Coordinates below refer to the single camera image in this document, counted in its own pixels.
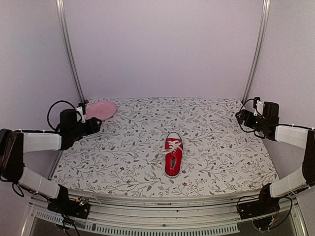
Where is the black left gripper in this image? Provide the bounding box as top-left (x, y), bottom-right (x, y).
top-left (71, 117), bottom-right (103, 140)

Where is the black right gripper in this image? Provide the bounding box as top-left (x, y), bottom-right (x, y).
top-left (235, 109), bottom-right (268, 132)

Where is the red canvas sneaker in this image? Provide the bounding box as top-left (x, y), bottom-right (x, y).
top-left (160, 132), bottom-right (184, 178)

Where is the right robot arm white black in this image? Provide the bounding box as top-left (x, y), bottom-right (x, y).
top-left (235, 97), bottom-right (315, 214)

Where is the pink plastic plate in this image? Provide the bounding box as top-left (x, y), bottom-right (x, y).
top-left (86, 101), bottom-right (117, 121)

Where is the floral patterned table mat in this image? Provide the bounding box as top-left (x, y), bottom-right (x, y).
top-left (52, 98), bottom-right (278, 198)

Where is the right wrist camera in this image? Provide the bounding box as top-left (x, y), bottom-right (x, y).
top-left (253, 97), bottom-right (264, 117)

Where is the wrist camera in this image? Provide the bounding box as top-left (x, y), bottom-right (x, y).
top-left (253, 97), bottom-right (264, 117)
top-left (76, 103), bottom-right (86, 123)

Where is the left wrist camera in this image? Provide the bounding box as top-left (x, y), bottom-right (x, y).
top-left (76, 103), bottom-right (86, 123)

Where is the left camera black cable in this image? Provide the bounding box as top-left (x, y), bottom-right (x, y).
top-left (46, 100), bottom-right (79, 131)

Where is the front aluminium rail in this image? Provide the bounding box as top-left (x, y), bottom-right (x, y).
top-left (22, 190), bottom-right (311, 236)

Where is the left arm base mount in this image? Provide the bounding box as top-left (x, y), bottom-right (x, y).
top-left (47, 197), bottom-right (91, 219)

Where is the right aluminium frame post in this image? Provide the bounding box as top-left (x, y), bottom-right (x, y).
top-left (242, 0), bottom-right (271, 103)

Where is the aluminium frame post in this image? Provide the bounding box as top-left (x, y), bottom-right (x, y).
top-left (242, 0), bottom-right (271, 103)
top-left (56, 0), bottom-right (86, 103)

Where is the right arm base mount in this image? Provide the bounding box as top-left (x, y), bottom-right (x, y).
top-left (236, 196), bottom-right (280, 231)

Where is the left aluminium frame post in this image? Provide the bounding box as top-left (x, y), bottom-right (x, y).
top-left (56, 0), bottom-right (86, 103)

